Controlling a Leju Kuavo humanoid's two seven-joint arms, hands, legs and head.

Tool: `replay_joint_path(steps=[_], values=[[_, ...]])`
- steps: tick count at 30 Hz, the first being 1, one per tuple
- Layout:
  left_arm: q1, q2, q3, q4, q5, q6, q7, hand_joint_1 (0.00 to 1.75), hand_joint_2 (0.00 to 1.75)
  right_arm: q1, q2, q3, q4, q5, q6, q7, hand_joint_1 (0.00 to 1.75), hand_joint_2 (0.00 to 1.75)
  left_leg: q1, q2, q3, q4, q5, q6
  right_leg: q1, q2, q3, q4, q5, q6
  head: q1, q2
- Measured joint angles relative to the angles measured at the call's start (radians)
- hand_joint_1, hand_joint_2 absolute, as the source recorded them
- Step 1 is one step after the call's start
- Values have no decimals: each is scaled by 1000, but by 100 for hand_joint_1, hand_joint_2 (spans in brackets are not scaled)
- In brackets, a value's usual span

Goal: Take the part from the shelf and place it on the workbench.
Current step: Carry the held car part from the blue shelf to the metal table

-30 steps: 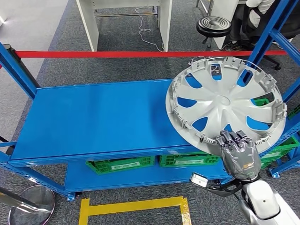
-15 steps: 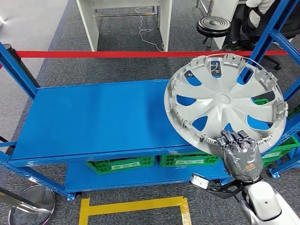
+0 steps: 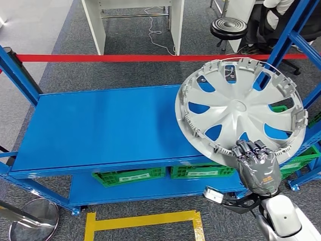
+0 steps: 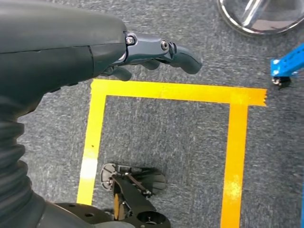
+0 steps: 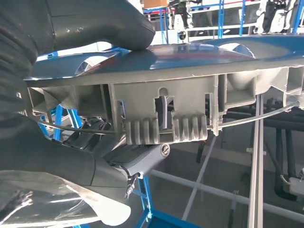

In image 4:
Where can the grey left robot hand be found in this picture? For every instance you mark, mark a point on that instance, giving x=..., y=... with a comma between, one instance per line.
x=59, y=47

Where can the blue metal shelf rack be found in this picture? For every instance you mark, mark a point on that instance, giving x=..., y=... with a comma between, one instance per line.
x=287, y=63

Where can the yellow floor tape square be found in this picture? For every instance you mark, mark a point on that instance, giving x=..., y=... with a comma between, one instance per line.
x=166, y=90

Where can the black robot foot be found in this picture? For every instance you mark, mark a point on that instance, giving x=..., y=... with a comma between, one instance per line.
x=133, y=195

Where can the chrome stanchion post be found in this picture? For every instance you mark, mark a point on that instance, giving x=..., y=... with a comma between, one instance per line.
x=261, y=15

